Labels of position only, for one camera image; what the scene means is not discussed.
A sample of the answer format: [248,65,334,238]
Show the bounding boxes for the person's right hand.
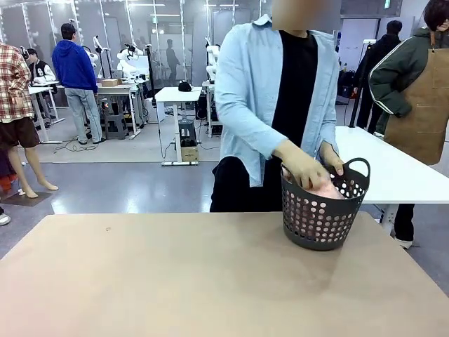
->
[274,140,330,191]

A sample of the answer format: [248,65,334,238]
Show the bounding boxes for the person's left hand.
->
[319,140,346,176]

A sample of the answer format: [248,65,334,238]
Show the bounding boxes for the pink herringbone towel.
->
[282,167,349,243]

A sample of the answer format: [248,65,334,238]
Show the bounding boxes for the dark grey perforated basket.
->
[280,157,371,252]

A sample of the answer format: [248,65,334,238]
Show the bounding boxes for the person's left forearm blue sleeve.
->
[314,103,340,155]

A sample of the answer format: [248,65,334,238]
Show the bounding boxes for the person's right forearm blue sleeve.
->
[215,101,290,159]

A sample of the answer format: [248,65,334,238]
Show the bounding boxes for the white table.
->
[335,125,449,233]

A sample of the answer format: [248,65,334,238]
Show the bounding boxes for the black stand pole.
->
[348,38,377,128]

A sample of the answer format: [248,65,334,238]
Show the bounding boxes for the person in light blue shirt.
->
[209,13,342,213]

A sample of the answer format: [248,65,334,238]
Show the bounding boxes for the person in black coat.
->
[352,20,403,135]

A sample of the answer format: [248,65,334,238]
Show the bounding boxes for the person in brown apron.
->
[368,0,449,250]

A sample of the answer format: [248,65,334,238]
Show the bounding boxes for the small cardboard box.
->
[180,145,200,163]

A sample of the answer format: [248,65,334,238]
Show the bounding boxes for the grey plastic stool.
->
[177,118,198,142]

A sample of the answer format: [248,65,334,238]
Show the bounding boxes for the white standing desk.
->
[153,86,204,167]

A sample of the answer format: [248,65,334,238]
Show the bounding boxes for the distant person in black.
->
[165,38,181,82]

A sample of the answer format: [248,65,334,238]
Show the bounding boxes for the black tripod stand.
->
[144,43,158,108]

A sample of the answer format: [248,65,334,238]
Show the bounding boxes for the grey step stool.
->
[104,112,128,140]

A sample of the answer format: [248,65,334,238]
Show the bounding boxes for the person in blue hoodie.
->
[51,22,107,145]

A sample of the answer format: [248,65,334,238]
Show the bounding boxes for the seated person in varsity jacket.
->
[26,48,57,120]

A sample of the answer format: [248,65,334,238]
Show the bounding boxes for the mannequin in plaid shirt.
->
[0,41,60,199]

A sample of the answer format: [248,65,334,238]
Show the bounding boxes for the white desk with grey frame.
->
[95,79,150,140]

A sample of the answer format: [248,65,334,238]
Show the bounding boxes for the black floor cables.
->
[53,135,101,153]

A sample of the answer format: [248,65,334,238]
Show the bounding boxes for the dark mannequin base plate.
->
[2,190,54,208]

